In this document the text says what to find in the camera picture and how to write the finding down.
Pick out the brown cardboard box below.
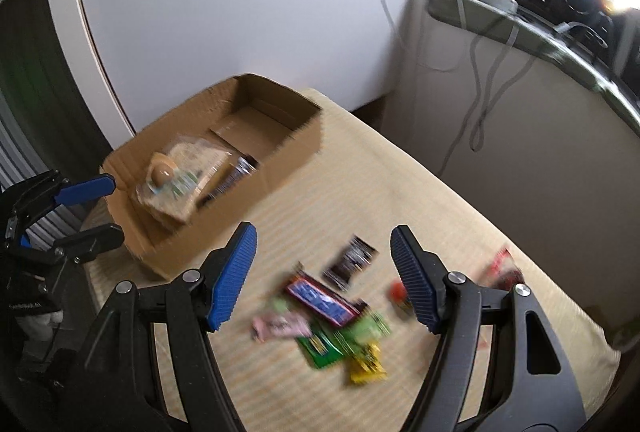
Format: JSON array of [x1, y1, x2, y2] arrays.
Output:
[[102, 74, 322, 279]]

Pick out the striped yellow tablecloth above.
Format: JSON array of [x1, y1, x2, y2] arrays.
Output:
[[81, 87, 622, 432]]

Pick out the brown pudding cup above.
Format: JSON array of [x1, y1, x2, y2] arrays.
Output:
[[145, 152, 178, 192]]

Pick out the dark green candy packet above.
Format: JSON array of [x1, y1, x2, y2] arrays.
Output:
[[296, 323, 350, 370]]

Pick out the Snickers chocolate bar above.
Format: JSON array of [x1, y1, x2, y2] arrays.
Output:
[[284, 273, 362, 329]]

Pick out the black candy wrapper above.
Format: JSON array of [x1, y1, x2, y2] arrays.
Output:
[[322, 236, 378, 291]]

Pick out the red jelly cup snack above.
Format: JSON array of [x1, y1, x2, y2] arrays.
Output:
[[388, 279, 414, 318]]

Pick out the light green candy packet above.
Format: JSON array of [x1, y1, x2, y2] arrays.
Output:
[[342, 311, 392, 346]]

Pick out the pink candy wrapper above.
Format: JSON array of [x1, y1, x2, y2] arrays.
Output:
[[252, 311, 312, 342]]

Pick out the packaged sliced bread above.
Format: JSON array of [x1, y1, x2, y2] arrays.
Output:
[[131, 136, 233, 231]]

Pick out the yellow candy packet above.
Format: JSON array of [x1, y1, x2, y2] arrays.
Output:
[[348, 343, 387, 386]]

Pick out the black hanging cable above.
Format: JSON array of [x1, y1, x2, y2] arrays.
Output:
[[434, 6, 591, 177]]

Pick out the small brown chocolate bar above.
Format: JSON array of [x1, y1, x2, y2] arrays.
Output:
[[198, 155, 259, 207]]

